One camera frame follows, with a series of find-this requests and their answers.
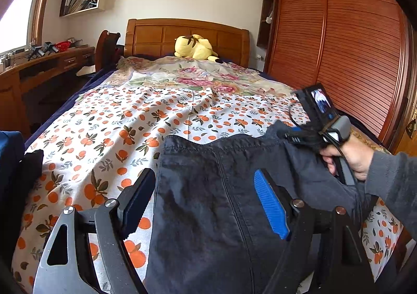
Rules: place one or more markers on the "grey sleeved right forearm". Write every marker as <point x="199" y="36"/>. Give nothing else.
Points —
<point x="393" y="179"/>

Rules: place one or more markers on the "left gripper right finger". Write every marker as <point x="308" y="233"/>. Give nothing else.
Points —
<point x="323" y="251"/>

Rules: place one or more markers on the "red basket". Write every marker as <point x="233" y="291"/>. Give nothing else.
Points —
<point x="62" y="46"/>

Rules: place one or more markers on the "wooden louvered wardrobe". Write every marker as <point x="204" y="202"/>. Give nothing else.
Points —
<point x="358" y="49"/>

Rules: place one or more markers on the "yellow plush toy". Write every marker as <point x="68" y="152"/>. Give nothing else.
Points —
<point x="196" y="47"/>

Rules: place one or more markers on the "folded blue garment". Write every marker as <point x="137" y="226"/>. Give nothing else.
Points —
<point x="19" y="170"/>

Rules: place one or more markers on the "person's right hand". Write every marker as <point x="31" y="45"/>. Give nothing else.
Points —
<point x="358" y="155"/>

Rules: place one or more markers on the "orange floral bed sheet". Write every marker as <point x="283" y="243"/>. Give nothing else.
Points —
<point x="101" y="144"/>

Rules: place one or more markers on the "wooden desk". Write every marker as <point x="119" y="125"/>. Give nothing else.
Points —
<point x="20" y="79"/>

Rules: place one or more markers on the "black jacket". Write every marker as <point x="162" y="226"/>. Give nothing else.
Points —
<point x="210" y="232"/>

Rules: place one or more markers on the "wooden chair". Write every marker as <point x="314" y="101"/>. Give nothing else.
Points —
<point x="107" y="51"/>

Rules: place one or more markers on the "wooden door with handle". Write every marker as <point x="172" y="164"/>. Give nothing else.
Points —
<point x="404" y="139"/>

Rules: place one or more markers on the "window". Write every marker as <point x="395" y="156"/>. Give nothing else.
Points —
<point x="22" y="24"/>

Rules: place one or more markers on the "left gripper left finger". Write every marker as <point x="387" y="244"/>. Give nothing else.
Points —
<point x="66" y="265"/>

